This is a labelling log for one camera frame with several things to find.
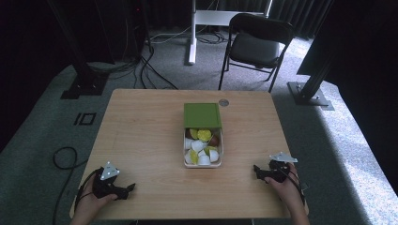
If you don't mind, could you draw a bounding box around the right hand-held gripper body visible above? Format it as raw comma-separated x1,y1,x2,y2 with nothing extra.
263,151,299,184

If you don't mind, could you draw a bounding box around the person's right hand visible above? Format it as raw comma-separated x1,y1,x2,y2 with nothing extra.
264,162,304,208

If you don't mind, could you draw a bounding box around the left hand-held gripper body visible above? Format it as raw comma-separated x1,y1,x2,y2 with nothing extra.
91,160,130,201

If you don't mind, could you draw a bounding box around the pile of small capsules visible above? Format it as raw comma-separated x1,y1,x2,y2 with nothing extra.
184,127,222,167

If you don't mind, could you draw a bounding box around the black folding chair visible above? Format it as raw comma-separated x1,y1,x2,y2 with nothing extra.
217,12,296,94

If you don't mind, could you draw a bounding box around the dark computer tower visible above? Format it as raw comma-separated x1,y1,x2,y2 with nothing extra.
124,0,148,62

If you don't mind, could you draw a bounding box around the white floor cable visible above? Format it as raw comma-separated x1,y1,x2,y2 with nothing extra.
149,25,195,45

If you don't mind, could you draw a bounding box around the green box sleeve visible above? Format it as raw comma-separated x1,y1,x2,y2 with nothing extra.
183,102,223,130

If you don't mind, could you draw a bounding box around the black metal stand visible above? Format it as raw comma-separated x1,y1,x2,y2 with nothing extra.
287,46,336,112
46,0,110,100

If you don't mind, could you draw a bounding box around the bundle of black cables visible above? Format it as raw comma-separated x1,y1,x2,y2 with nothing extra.
87,43,180,91

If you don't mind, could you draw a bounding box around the hand-held gripper cable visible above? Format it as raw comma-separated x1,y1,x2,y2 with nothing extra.
74,168,102,205
280,168,307,205

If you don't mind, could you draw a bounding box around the left hand-held gripper cable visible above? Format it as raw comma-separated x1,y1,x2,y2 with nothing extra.
74,168,102,205

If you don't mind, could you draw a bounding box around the white desk frame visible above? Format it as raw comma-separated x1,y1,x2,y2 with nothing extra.
188,0,274,66

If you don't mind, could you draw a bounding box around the person's left hand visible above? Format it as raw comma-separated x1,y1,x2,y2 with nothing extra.
75,178,119,218

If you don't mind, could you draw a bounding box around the right hand-held gripper cable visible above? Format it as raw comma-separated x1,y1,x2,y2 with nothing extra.
280,168,307,205

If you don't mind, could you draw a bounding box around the black floor cable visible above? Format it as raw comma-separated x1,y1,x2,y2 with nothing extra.
52,146,89,225

